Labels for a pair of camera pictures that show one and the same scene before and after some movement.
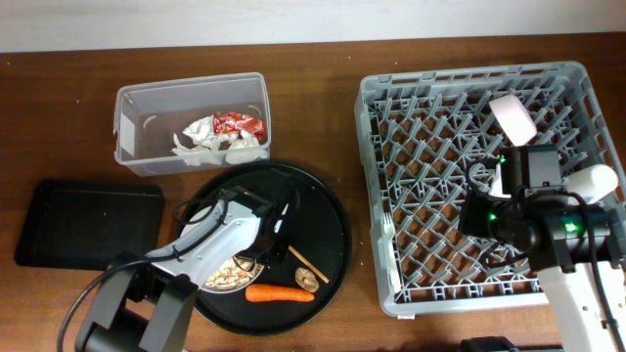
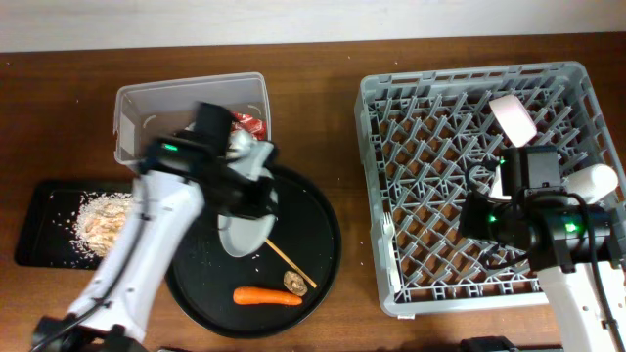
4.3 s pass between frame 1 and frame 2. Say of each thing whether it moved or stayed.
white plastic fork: stayed
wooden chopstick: moved
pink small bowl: stayed
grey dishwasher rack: stayed
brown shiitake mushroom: moved
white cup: stayed
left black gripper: moved
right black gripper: stayed
